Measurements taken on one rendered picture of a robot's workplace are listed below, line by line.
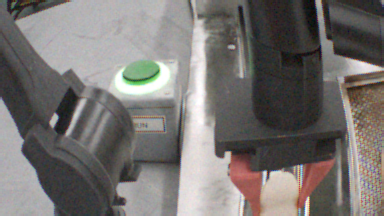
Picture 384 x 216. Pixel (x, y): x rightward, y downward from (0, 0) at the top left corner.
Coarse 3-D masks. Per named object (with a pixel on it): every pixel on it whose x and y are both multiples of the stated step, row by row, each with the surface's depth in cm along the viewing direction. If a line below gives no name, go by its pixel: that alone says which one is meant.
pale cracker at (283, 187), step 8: (272, 176) 54; (280, 176) 53; (288, 176) 53; (272, 184) 53; (280, 184) 52; (288, 184) 52; (296, 184) 52; (264, 192) 52; (272, 192) 51; (280, 192) 51; (288, 192) 51; (296, 192) 51; (264, 200) 51; (272, 200) 51; (280, 200) 50; (288, 200) 50; (296, 200) 50; (264, 208) 50; (272, 208) 50; (280, 208) 49; (288, 208) 49; (296, 208) 49
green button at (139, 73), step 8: (128, 64) 73; (136, 64) 73; (144, 64) 73; (152, 64) 73; (128, 72) 72; (136, 72) 72; (144, 72) 72; (152, 72) 71; (160, 72) 72; (128, 80) 71; (136, 80) 71; (144, 80) 71; (152, 80) 71
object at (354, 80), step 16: (352, 80) 71; (368, 80) 70; (368, 96) 68; (368, 112) 66; (352, 128) 64; (368, 128) 63; (352, 144) 61; (352, 160) 58; (352, 176) 56; (352, 192) 55; (368, 192) 54
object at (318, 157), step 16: (288, 144) 42; (304, 144) 42; (320, 144) 44; (256, 160) 43; (272, 160) 43; (288, 160) 43; (304, 160) 43; (320, 160) 43; (304, 176) 49; (320, 176) 45; (304, 192) 47
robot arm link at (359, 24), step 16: (336, 0) 36; (352, 0) 36; (368, 0) 35; (336, 16) 36; (352, 16) 36; (368, 16) 36; (336, 32) 37; (352, 32) 36; (368, 32) 36; (336, 48) 38; (352, 48) 37; (368, 48) 36
